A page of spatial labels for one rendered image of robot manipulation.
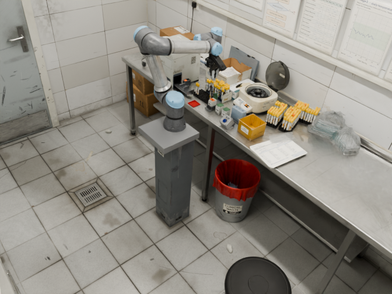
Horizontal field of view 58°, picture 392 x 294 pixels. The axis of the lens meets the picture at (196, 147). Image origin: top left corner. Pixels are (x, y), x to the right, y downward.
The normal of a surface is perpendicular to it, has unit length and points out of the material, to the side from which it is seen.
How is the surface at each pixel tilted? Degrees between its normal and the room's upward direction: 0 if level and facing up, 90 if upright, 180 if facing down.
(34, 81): 90
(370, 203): 0
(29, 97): 90
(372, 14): 95
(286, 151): 0
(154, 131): 1
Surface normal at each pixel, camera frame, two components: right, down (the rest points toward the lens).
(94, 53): 0.64, 0.52
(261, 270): 0.04, -0.73
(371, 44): -0.78, 0.39
